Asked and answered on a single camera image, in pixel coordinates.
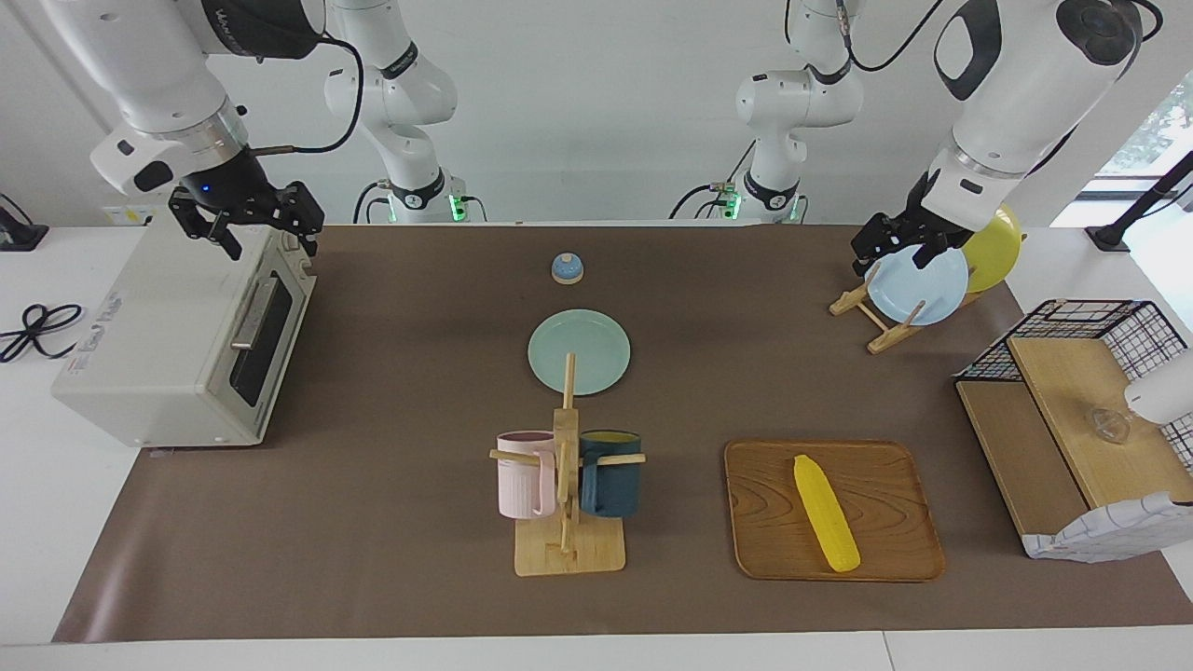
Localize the black desk mount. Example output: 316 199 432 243
0 194 49 253

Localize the white checked cloth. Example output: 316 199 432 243
1022 492 1193 564

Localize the yellow corn cob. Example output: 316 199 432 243
794 454 861 573

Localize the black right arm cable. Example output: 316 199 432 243
247 33 366 157

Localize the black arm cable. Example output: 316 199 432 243
834 0 947 74
247 33 366 157

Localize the black right base cable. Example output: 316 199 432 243
352 180 391 225

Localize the clear glass cup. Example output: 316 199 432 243
1086 405 1133 445

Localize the black clamp stand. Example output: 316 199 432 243
1086 149 1193 253

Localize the yellow plate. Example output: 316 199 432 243
960 203 1023 294

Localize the black looped cable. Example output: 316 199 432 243
0 303 85 364

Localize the wooden plate rack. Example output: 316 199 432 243
830 261 989 355

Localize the black base cable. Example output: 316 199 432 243
671 184 742 220
352 180 391 225

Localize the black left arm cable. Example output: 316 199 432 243
834 0 947 74

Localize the black wire basket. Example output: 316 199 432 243
957 298 1193 467

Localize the light blue plate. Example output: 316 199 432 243
867 244 970 327

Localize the wooden two-tier shelf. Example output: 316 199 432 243
955 335 1193 560

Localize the white rounded object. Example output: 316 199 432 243
1123 349 1193 427

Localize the dark blue mug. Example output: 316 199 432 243
578 430 643 519

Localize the wooden mug tree stand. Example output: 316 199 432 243
489 351 647 577

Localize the brown table mat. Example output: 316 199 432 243
53 224 1193 644

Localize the black left base cable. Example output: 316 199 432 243
671 184 742 220

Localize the pale green plate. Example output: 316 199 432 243
528 308 632 397

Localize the beige toaster oven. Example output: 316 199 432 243
51 224 318 448

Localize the oven door with glass window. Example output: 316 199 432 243
216 266 316 439

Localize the pink mug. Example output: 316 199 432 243
496 430 558 520

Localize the brown wooden tray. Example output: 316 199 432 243
724 439 946 583

